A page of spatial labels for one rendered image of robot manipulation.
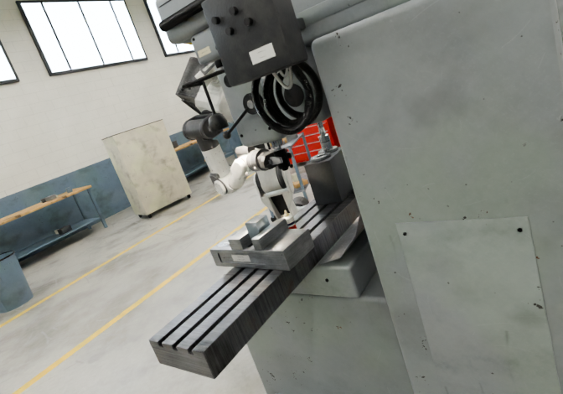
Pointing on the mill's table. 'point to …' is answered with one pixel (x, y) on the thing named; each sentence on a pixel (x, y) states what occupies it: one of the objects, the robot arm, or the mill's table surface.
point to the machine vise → (266, 249)
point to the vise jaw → (240, 240)
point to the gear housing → (204, 47)
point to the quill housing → (251, 137)
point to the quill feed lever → (244, 112)
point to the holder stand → (328, 176)
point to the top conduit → (196, 5)
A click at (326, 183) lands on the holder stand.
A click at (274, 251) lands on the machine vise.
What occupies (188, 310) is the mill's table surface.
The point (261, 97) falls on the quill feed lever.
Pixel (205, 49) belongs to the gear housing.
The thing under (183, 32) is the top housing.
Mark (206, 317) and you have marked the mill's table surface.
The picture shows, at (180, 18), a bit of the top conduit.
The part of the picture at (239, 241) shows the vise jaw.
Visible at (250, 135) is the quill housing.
